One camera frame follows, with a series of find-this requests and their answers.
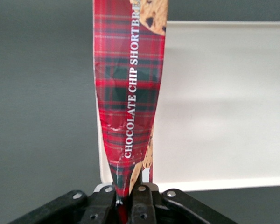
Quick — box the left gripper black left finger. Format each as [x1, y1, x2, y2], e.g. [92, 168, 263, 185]
[80, 183, 117, 224]

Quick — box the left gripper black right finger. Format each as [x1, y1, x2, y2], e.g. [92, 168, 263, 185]
[128, 183, 160, 224]

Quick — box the red tartan cookie box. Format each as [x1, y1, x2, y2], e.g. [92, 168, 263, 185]
[92, 0, 169, 221]

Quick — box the white rectangular tray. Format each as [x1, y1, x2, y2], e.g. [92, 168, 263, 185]
[97, 20, 280, 193]

